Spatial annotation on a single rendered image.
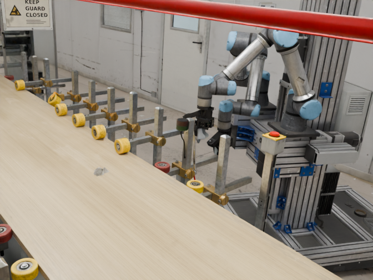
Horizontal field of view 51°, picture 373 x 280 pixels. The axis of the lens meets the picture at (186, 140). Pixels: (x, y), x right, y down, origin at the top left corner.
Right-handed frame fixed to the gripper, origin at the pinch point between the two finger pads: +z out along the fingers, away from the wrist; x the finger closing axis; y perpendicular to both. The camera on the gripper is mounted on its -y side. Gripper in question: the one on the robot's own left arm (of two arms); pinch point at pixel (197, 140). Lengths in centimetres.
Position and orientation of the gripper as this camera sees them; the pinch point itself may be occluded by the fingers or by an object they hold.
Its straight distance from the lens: 210.8
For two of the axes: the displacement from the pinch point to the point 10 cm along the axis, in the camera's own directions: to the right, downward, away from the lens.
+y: 8.8, 2.3, -4.2
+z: -0.6, 9.3, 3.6
